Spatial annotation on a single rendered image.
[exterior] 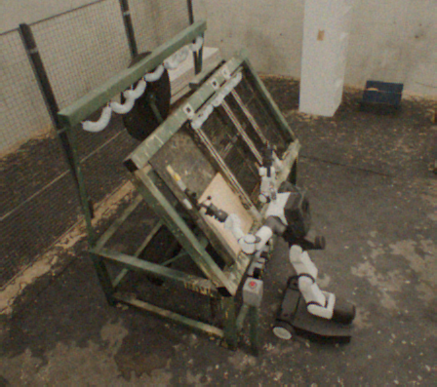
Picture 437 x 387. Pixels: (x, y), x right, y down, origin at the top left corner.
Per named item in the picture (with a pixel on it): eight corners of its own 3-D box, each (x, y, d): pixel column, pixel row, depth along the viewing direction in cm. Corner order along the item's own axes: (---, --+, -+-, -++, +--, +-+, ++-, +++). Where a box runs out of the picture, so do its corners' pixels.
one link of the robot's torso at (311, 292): (328, 298, 351) (317, 260, 329) (323, 318, 336) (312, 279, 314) (310, 296, 358) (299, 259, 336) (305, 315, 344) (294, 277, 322)
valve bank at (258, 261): (261, 294, 320) (260, 275, 306) (245, 290, 325) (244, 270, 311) (278, 251, 356) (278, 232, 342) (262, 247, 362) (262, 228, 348)
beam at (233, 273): (222, 297, 300) (233, 296, 293) (214, 287, 296) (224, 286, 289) (293, 148, 460) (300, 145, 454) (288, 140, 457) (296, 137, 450)
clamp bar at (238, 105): (275, 173, 401) (295, 166, 387) (213, 76, 366) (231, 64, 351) (278, 168, 409) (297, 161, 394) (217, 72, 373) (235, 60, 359)
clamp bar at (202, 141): (251, 222, 345) (273, 216, 330) (174, 113, 309) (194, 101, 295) (255, 214, 352) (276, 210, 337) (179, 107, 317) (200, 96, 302)
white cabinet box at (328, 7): (331, 117, 664) (345, -13, 546) (298, 111, 690) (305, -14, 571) (340, 101, 706) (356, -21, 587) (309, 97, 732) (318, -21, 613)
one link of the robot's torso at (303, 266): (320, 272, 334) (308, 232, 312) (315, 289, 321) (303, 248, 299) (302, 271, 341) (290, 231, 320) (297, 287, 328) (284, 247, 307)
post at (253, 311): (257, 357, 336) (256, 304, 293) (251, 354, 338) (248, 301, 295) (259, 350, 340) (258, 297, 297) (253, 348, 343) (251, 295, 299)
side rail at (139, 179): (214, 287, 296) (224, 285, 290) (125, 175, 264) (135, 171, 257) (217, 281, 301) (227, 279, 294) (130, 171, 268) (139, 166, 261)
